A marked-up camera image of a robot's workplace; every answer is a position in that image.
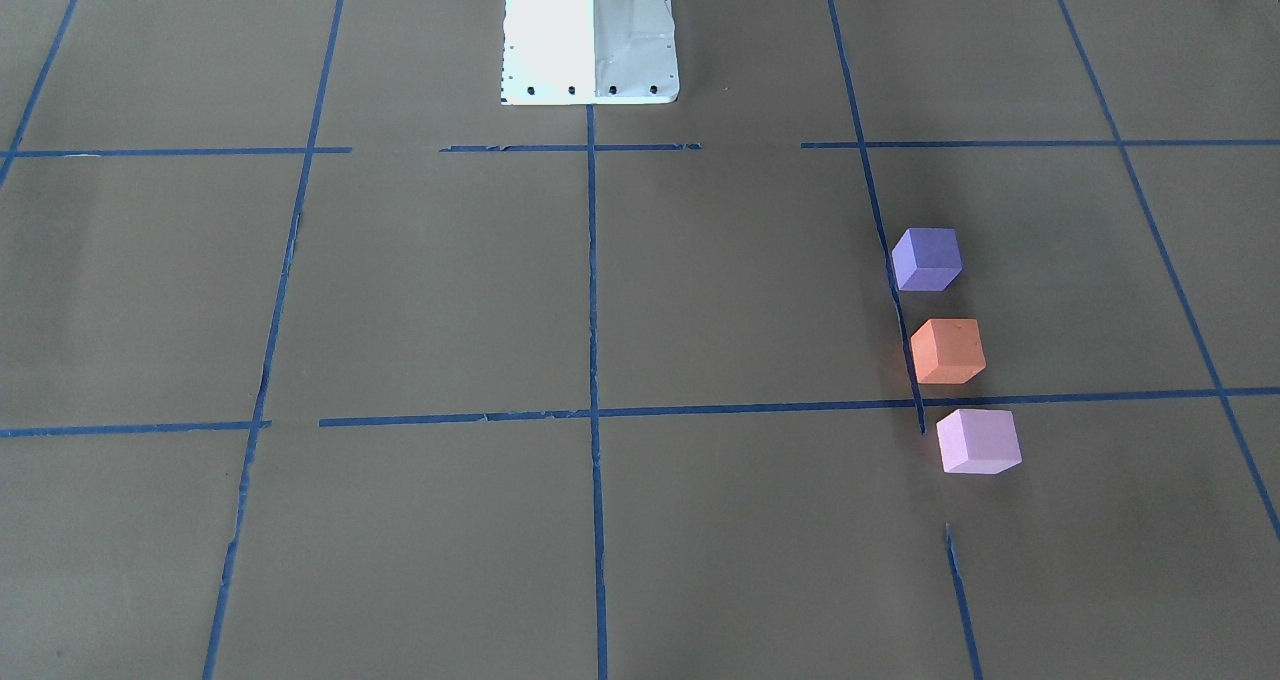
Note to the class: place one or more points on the blue tape strip upper row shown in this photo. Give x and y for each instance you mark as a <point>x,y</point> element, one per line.
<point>937,144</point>

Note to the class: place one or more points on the orange foam cube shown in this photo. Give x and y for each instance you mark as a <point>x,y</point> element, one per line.
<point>947,351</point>

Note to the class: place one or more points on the purple foam cube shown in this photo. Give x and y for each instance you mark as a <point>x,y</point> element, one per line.
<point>926,259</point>

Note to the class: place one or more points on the blue tape strip lengthwise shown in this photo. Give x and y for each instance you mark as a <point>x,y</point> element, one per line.
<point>875,210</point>

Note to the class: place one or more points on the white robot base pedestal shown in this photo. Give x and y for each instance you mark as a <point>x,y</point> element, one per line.
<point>589,52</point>

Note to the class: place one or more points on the pink foam cube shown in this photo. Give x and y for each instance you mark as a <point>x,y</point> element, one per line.
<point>977,441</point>

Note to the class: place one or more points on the blue tape strip centre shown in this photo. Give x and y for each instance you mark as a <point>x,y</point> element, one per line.
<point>595,402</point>

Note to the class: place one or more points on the blue tape strip crosswise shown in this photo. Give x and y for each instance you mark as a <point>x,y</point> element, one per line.
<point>644,411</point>

